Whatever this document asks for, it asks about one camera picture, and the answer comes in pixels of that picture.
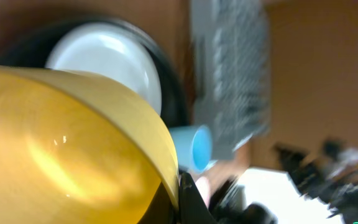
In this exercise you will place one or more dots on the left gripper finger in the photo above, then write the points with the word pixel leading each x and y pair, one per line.
pixel 192 208

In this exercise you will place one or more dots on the pink plastic cup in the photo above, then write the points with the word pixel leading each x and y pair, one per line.
pixel 204 188

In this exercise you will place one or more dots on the blue plastic cup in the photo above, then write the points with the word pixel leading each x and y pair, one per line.
pixel 194 146

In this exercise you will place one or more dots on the yellow bowl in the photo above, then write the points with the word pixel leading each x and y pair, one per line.
pixel 82 148

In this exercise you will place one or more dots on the grey round plate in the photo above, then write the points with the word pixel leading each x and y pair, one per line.
pixel 105 49

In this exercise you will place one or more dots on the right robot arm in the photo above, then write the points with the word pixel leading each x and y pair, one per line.
pixel 311 180

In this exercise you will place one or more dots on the grey dishwasher rack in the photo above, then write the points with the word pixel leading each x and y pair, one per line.
pixel 232 71

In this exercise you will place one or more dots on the round black serving tray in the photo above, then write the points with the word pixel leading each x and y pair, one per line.
pixel 33 49

